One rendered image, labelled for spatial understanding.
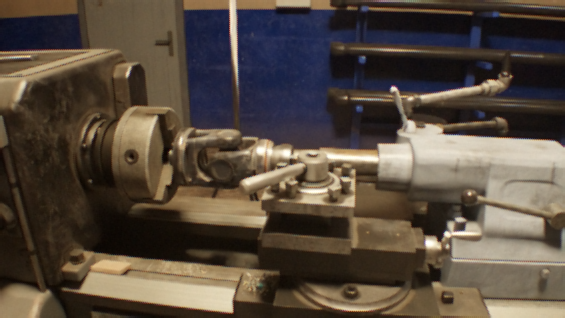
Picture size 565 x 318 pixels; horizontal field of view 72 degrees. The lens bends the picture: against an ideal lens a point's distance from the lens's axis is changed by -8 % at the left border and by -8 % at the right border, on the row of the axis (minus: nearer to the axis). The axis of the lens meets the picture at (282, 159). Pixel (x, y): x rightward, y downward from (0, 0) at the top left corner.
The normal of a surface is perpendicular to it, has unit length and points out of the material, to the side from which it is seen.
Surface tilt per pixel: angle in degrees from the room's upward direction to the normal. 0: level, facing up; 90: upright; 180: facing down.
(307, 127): 90
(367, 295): 0
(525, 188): 76
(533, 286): 90
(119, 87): 90
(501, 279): 90
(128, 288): 36
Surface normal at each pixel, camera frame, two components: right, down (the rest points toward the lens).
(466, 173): -0.14, 0.29
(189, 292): -0.08, -0.54
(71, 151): 0.99, 0.05
